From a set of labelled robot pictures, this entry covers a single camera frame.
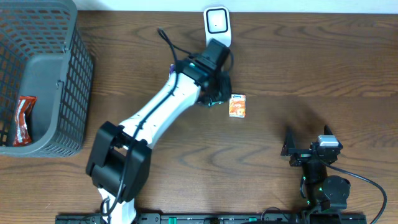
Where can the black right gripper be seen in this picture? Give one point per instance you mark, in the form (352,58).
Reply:
(304,155)

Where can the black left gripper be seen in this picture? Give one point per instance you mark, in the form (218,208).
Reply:
(216,94)

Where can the orange tissue pack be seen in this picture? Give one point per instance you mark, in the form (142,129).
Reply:
(237,106)

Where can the orange red snack wrapper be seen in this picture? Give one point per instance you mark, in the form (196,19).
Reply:
(24,108)

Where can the teal snack packet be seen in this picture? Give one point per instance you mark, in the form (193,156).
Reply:
(212,103)

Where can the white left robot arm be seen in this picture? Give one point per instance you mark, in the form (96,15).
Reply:
(119,162)

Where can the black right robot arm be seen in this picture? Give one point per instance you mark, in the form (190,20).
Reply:
(324,193)

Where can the grey plastic mesh basket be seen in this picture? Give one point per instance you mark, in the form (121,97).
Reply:
(43,55)

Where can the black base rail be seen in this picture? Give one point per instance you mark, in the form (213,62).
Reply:
(271,215)

